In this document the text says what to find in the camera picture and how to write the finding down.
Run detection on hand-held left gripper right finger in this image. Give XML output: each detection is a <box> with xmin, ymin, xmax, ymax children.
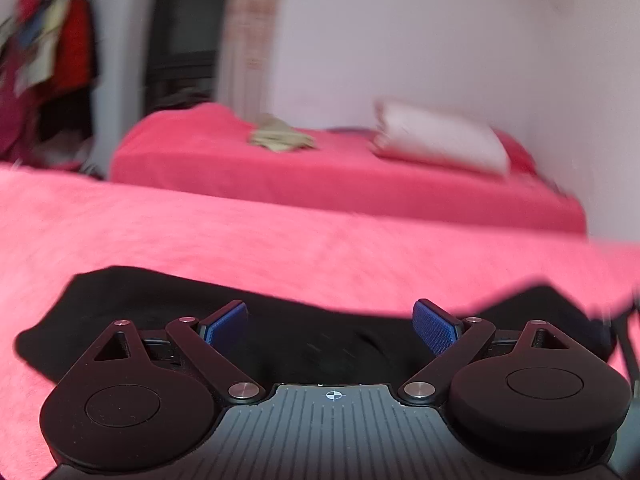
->
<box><xmin>400</xmin><ymin>298</ymin><xmax>576</xmax><ymax>406</ymax></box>

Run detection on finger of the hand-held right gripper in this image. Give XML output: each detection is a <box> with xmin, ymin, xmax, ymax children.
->
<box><xmin>611</xmin><ymin>297</ymin><xmax>640</xmax><ymax>398</ymax></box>

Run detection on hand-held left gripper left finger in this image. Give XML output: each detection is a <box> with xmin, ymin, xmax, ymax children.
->
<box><xmin>92</xmin><ymin>300</ymin><xmax>266</xmax><ymax>405</ymax></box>

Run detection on black knit pants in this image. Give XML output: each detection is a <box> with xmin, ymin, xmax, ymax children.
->
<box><xmin>14</xmin><ymin>266</ymin><xmax>621</xmax><ymax>386</ymax></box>

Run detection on pink towel blanket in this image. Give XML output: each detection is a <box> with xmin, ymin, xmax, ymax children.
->
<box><xmin>0</xmin><ymin>165</ymin><xmax>640</xmax><ymax>480</ymax></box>

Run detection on pink covered bed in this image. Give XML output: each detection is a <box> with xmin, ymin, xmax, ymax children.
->
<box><xmin>109</xmin><ymin>102</ymin><xmax>588</xmax><ymax>235</ymax></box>

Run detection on pale pink embossed pillow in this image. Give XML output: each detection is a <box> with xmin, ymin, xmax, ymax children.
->
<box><xmin>372</xmin><ymin>100</ymin><xmax>512</xmax><ymax>177</ymax></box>

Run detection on beige crumpled cloth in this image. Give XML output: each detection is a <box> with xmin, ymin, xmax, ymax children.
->
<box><xmin>248</xmin><ymin>114</ymin><xmax>319</xmax><ymax>153</ymax></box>

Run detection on hanging colourful clothes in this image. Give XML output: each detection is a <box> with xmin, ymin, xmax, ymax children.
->
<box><xmin>37</xmin><ymin>0</ymin><xmax>101</xmax><ymax>143</ymax></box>

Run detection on pink patterned curtain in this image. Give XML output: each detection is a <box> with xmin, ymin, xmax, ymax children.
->
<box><xmin>216</xmin><ymin>0</ymin><xmax>283</xmax><ymax>121</ymax></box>

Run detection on dark framed window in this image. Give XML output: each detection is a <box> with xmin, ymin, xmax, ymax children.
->
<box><xmin>144</xmin><ymin>0</ymin><xmax>236</xmax><ymax>116</ymax></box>

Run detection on red hanging garment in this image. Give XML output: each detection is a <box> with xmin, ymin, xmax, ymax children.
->
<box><xmin>52</xmin><ymin>0</ymin><xmax>93</xmax><ymax>93</ymax></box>

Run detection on pale hanging garment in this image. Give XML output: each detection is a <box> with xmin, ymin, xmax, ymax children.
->
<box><xmin>15</xmin><ymin>0</ymin><xmax>68</xmax><ymax>96</ymax></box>

